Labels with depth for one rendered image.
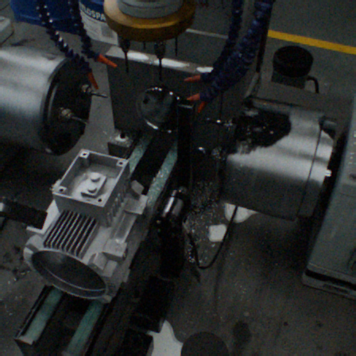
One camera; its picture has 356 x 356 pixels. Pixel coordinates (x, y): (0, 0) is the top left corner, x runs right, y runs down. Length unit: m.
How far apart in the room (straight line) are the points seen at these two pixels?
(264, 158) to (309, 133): 0.10
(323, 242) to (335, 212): 0.10
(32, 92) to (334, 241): 0.72
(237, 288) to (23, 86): 0.67
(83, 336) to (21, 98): 0.53
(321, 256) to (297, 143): 0.27
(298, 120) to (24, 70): 0.62
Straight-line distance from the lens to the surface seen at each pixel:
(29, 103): 1.11
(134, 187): 0.93
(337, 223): 0.99
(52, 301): 1.01
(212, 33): 1.19
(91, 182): 0.90
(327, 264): 1.10
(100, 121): 1.52
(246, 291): 1.14
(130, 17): 0.93
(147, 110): 1.22
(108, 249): 0.86
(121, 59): 1.17
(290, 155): 0.94
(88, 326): 0.97
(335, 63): 3.33
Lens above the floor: 1.79
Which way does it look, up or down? 48 degrees down
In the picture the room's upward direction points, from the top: straight up
